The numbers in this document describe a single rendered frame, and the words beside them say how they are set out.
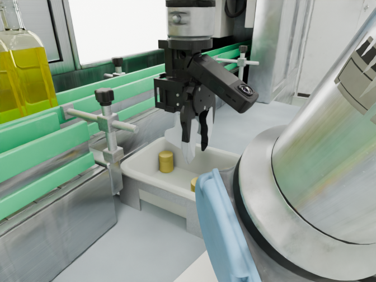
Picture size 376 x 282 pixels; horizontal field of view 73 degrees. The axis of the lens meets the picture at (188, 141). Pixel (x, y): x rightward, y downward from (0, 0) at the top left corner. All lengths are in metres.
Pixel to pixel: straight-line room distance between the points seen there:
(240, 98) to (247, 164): 0.21
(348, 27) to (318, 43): 0.35
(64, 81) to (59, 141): 0.38
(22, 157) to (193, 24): 0.29
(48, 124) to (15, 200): 0.14
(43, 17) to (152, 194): 0.45
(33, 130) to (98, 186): 0.13
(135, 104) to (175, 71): 0.24
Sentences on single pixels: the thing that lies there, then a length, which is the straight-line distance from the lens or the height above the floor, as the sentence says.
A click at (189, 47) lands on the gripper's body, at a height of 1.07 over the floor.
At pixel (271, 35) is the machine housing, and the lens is 1.15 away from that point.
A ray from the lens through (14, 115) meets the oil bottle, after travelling 0.49.
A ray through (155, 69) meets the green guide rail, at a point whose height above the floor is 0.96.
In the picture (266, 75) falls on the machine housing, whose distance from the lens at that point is 1.17.
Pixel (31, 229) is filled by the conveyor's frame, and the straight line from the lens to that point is 0.41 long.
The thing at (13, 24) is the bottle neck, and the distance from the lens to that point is 0.51.
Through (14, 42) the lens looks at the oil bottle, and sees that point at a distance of 0.49.
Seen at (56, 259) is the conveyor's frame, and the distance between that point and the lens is 0.47.
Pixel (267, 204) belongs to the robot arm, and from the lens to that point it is 0.17.
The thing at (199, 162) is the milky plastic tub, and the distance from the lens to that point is 0.60.
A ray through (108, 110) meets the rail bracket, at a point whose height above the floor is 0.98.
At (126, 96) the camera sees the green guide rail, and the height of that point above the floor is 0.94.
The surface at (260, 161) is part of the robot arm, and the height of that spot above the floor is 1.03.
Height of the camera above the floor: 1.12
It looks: 27 degrees down
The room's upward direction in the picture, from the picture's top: straight up
